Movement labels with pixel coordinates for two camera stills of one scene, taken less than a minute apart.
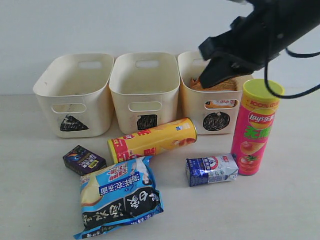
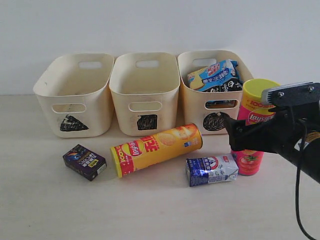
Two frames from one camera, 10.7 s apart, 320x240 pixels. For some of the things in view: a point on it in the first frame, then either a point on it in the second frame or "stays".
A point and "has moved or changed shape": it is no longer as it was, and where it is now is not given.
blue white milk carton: x=210 y=169 stays
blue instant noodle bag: x=118 y=195 to x=221 y=77
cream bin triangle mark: x=74 y=95 stays
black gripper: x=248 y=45 to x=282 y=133
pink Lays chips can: x=254 y=124 stays
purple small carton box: x=83 y=162 stays
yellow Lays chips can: x=145 y=142 has moved or changed shape
